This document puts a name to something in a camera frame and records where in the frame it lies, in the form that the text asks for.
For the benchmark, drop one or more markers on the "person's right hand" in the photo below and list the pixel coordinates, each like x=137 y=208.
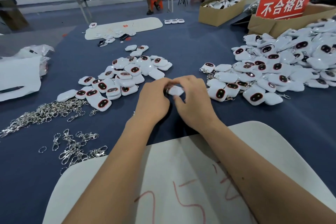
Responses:
x=197 y=103

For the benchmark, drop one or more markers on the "person's left hand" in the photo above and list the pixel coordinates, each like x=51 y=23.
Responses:
x=152 y=100

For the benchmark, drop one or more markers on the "white tag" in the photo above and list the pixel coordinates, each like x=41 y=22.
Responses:
x=176 y=91

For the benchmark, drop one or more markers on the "person's right forearm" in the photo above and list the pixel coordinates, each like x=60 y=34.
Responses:
x=267 y=174

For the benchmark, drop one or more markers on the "person's left forearm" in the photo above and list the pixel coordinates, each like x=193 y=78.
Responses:
x=105 y=179

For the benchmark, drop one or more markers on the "white foam board red marks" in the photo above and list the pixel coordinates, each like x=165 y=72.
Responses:
x=183 y=163

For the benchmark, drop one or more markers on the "long white foam board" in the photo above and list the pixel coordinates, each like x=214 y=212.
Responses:
x=144 y=24

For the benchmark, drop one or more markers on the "open cardboard box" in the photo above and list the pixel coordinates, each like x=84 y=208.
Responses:
x=218 y=17

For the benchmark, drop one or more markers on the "flat brown cardboard box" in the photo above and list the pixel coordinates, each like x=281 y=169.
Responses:
x=267 y=26

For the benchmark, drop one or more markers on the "clear plastic bag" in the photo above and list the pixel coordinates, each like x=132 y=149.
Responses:
x=36 y=51

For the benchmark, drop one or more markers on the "red sign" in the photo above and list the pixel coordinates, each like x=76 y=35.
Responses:
x=285 y=5

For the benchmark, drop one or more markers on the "white paper sheet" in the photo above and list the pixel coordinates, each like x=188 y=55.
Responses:
x=18 y=77

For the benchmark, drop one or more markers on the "black pen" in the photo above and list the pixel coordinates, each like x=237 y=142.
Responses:
x=10 y=90

